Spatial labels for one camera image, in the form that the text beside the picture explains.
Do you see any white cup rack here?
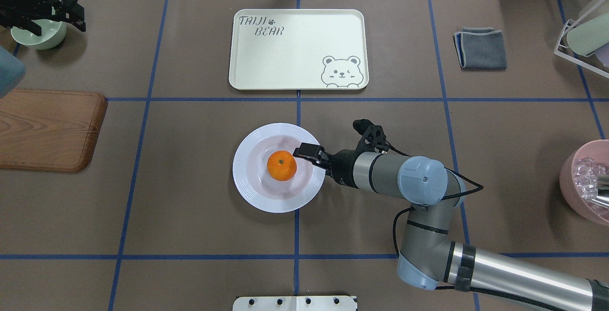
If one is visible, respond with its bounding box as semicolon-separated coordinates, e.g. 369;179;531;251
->
554;0;609;79

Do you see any cream bear tray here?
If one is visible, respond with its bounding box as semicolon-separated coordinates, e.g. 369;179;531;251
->
228;9;370;90

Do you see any orange mandarin fruit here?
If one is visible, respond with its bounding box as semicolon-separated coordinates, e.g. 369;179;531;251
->
266;150;297;182

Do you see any grey folded cloth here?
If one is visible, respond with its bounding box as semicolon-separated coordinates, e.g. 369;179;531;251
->
453;27;507;70

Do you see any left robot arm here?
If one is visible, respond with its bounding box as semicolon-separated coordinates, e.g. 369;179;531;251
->
0;0;87;38

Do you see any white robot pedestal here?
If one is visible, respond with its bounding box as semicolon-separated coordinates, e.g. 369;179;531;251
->
232;295;359;311

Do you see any metal scoop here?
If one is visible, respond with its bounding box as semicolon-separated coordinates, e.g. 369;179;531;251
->
590;175;609;208

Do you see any pink bowl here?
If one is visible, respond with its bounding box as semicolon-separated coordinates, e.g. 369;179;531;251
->
559;139;609;226

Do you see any green pastel cup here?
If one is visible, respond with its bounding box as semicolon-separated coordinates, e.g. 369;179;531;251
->
566;13;609;56

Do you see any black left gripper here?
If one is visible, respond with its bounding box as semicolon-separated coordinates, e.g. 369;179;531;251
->
1;0;87;36

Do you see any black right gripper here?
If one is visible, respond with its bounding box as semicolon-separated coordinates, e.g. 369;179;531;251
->
292;119;387;187

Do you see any white round plate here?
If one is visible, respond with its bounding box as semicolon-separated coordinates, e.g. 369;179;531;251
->
232;123;325;213

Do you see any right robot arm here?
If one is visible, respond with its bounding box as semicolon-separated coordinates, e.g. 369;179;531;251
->
292;119;609;311

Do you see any mint green bowl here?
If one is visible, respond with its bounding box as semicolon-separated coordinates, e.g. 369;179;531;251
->
10;20;68;50

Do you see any brown wooden tray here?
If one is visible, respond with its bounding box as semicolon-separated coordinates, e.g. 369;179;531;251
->
0;88;108;173

